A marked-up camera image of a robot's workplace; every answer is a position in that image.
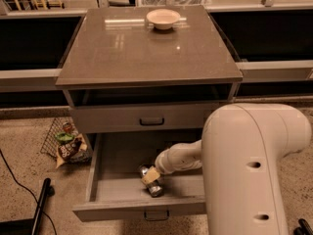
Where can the black object bottom right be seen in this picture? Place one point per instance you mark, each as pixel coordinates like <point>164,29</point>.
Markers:
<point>303,229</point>

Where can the grey drawer cabinet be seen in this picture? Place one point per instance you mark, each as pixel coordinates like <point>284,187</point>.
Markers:
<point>119,58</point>

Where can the brown snack bag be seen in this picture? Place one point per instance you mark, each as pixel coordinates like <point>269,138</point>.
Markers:
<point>72,151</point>

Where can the green bowl in basket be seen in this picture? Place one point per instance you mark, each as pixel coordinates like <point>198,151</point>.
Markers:
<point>63,137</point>

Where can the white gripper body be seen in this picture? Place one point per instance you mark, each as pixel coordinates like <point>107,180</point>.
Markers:
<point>166,163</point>

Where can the wire basket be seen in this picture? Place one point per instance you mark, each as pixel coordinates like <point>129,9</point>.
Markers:
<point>50,144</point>

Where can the open grey middle drawer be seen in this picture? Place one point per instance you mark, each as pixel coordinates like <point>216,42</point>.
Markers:
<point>114,188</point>

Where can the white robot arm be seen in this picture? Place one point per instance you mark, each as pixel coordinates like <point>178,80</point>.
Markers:
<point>238,153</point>

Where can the white bowl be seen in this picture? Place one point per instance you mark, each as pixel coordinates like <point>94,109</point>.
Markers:
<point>163,19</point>

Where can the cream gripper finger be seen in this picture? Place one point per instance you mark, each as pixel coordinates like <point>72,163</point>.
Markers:
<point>151,176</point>

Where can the small can in basket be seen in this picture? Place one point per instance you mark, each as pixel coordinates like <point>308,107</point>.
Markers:
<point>67,127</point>

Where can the silver redbull can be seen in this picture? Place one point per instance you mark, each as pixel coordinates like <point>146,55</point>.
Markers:
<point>154,188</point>

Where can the closed grey upper drawer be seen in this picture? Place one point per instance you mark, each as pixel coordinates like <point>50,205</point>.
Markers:
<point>125,118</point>

